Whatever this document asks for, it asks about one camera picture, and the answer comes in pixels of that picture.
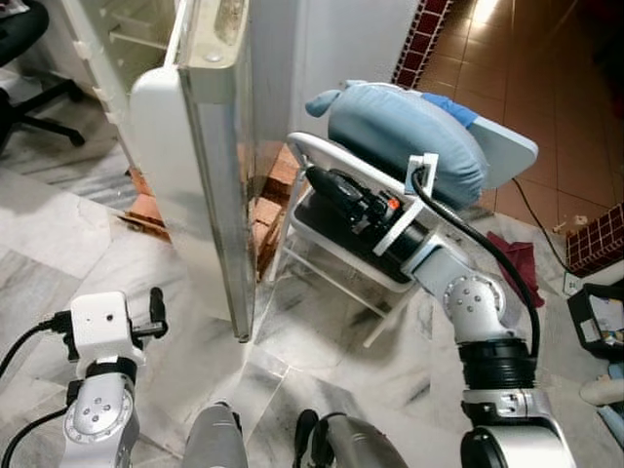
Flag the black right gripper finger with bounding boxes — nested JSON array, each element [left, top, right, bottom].
[[305, 165, 344, 204]]

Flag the orange bricks under fridge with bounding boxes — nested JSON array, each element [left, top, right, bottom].
[[121, 140, 299, 285]]

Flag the silver fridge door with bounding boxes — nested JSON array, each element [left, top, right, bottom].
[[126, 0, 261, 344]]

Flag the white fridge body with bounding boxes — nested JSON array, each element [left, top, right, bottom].
[[58, 0, 188, 130]]

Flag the white metal folding chair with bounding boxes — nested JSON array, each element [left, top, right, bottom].
[[267, 131, 471, 349]]

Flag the blue padded cushion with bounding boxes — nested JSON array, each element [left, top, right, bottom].
[[303, 79, 489, 212]]

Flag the beige tube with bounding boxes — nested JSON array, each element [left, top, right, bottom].
[[579, 374, 624, 407]]

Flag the silver left robot leg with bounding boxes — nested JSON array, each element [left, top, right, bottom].
[[179, 402, 251, 468]]

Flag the silver robot leg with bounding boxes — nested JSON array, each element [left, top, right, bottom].
[[292, 409, 411, 468], [179, 402, 251, 468]]

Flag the black box with white label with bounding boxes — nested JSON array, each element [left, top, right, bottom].
[[566, 280, 624, 365]]

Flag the blue plastic item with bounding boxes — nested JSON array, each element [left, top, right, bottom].
[[593, 402, 624, 451]]

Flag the white board with blue cloth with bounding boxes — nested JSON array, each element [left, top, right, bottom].
[[419, 92, 540, 192]]

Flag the dark red cloth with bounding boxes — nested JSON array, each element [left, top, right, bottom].
[[487, 231, 540, 309]]

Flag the silver right robot leg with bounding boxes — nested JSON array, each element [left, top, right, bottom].
[[292, 409, 411, 468]]

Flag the black office chair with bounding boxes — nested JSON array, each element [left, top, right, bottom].
[[0, 0, 88, 148]]

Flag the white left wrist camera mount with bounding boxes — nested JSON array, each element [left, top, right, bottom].
[[69, 290, 148, 365]]

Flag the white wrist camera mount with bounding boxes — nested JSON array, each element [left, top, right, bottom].
[[373, 152, 443, 258], [69, 290, 148, 365]]

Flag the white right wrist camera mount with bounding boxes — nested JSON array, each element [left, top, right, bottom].
[[373, 152, 443, 258]]

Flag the black left wrist camera cable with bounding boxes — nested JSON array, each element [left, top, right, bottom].
[[0, 311, 78, 380]]

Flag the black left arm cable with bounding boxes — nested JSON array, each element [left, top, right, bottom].
[[0, 404, 72, 468]]

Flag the thin black floor cable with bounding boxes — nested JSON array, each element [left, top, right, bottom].
[[508, 177, 577, 277]]

